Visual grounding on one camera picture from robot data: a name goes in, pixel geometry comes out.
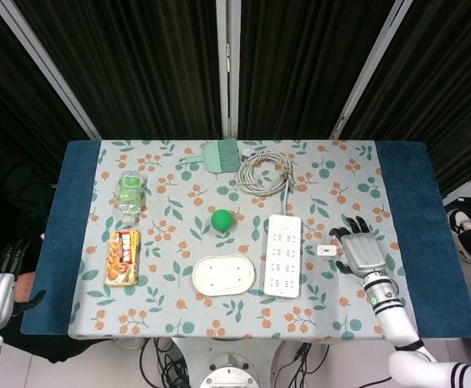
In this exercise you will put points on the right robot hand black silver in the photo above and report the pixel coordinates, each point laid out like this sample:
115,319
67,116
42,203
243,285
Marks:
362,252

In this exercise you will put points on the small white adapter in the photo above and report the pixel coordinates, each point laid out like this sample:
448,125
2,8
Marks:
326,250

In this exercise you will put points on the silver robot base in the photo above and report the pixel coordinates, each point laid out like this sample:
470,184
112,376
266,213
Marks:
229,363

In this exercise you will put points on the white power strip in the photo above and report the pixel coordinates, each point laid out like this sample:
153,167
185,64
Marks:
283,258

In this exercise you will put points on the blue table cover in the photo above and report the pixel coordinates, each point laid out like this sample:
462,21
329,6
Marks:
429,242

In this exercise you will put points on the person in black clothes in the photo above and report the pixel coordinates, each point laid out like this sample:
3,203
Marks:
9,202

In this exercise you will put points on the white black sneaker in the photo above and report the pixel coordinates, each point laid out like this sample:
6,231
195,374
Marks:
460,220

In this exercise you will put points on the yellow red snack box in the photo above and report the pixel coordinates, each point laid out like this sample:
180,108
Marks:
123,258

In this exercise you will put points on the white oval plastic tray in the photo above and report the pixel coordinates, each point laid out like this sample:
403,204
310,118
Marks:
223,275

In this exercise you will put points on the green foam ball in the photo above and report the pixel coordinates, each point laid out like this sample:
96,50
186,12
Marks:
221,220

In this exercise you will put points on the floral orange leaf tablecloth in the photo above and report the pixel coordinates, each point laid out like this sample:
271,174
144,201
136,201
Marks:
219,315

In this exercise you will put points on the clear bottle green label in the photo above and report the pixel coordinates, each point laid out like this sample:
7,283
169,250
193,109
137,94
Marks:
131,194

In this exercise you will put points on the green hand brush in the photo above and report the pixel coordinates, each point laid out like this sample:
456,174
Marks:
215,157

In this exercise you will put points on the black pleated curtain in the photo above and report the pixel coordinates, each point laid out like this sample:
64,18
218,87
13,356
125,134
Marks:
138,60

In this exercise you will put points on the white metal frame pole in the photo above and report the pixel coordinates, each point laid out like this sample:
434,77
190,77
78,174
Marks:
370,68
228,68
49,68

